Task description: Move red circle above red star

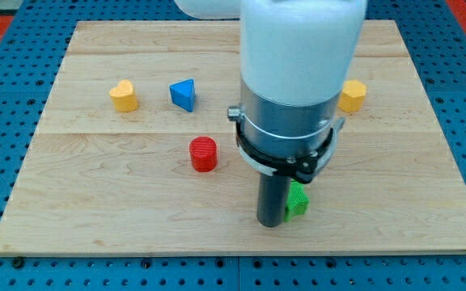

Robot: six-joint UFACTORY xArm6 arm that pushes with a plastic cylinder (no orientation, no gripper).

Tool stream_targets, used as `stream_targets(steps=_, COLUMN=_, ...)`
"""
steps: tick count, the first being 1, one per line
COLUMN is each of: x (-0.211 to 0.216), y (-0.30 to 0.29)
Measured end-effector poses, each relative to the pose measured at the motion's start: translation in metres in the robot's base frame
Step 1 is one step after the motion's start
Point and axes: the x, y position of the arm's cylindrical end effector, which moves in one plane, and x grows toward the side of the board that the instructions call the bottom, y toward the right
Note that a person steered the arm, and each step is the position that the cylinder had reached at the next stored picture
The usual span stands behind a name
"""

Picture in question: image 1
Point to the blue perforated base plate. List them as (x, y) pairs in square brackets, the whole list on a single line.
[(34, 36)]

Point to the light wooden board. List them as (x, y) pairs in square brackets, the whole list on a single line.
[(101, 183)]

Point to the green star block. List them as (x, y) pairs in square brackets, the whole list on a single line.
[(297, 201)]

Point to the blue triangle block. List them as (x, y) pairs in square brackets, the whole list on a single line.
[(183, 94)]

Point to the yellow hexagon block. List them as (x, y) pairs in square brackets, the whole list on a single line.
[(352, 96)]

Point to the red cylinder block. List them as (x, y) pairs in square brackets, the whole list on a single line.
[(203, 153)]

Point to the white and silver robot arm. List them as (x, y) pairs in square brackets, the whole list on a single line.
[(294, 58)]

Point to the yellow heart block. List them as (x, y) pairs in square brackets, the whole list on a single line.
[(123, 96)]

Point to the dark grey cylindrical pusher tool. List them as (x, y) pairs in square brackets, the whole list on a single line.
[(272, 198)]

